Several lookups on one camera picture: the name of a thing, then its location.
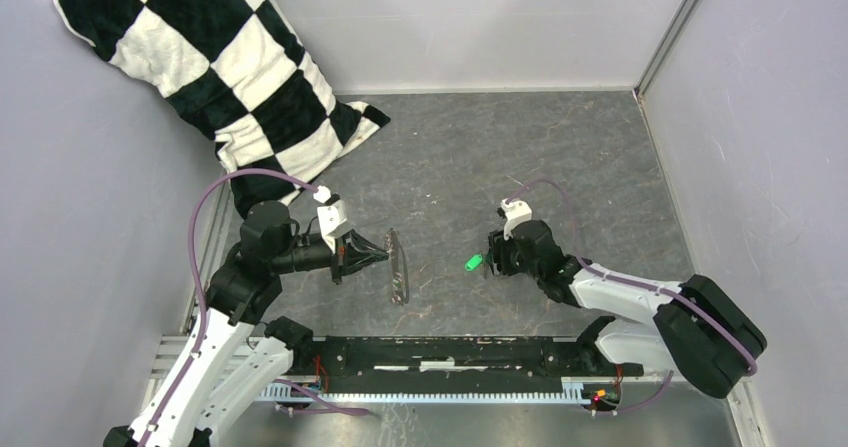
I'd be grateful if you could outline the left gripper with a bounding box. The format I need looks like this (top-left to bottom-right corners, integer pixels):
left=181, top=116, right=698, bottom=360
left=273, top=227, right=390, bottom=284

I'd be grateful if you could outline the key with green tag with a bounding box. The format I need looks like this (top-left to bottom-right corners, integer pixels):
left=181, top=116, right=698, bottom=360
left=464, top=253, right=491, bottom=279

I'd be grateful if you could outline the metal key organizer plate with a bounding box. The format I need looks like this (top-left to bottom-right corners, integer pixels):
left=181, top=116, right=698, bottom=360
left=385, top=228, right=410, bottom=306

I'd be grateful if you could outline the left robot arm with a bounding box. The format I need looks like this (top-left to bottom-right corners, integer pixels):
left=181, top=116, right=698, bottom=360
left=103, top=200, right=390, bottom=446

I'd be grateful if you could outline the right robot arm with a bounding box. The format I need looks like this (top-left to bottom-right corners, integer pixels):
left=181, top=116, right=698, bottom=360
left=487, top=220, right=768, bottom=398

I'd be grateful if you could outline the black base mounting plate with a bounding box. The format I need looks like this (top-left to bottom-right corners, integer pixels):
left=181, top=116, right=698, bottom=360
left=285, top=336, right=644, bottom=395

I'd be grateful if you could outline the black and white checkered pillow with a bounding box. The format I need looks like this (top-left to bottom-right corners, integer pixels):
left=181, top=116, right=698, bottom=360
left=54, top=0, right=390, bottom=216

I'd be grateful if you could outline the aluminium corner profile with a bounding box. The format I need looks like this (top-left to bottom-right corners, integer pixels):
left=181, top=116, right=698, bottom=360
left=633, top=0, right=702, bottom=103

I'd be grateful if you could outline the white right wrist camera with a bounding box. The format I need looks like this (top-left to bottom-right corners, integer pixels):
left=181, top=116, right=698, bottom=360
left=498, top=199, right=533, bottom=240

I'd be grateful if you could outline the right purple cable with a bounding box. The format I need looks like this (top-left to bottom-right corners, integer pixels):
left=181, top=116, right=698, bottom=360
left=506, top=178, right=760, bottom=419

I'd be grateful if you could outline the purple cable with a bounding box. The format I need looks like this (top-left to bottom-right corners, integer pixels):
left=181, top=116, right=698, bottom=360
left=135, top=168, right=376, bottom=447
left=506, top=178, right=760, bottom=419

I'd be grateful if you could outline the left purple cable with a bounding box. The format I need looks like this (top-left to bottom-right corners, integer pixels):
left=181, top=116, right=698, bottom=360
left=135, top=168, right=376, bottom=447

